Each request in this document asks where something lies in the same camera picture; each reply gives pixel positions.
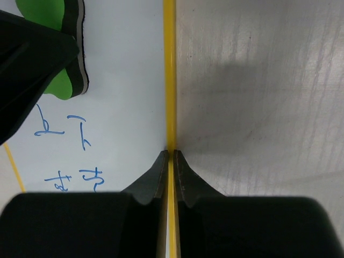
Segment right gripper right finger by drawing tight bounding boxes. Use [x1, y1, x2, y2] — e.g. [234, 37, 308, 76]
[173, 150, 225, 208]

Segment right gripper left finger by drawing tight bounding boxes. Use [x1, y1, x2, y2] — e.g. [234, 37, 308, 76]
[122, 150, 168, 205]

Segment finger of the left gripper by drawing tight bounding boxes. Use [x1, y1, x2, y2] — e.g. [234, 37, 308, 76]
[1, 11, 63, 144]

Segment green whiteboard eraser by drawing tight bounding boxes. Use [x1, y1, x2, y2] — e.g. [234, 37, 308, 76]
[16, 0, 89, 100]

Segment yellow framed whiteboard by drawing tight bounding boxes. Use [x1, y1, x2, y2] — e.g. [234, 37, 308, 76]
[1, 1, 167, 257]

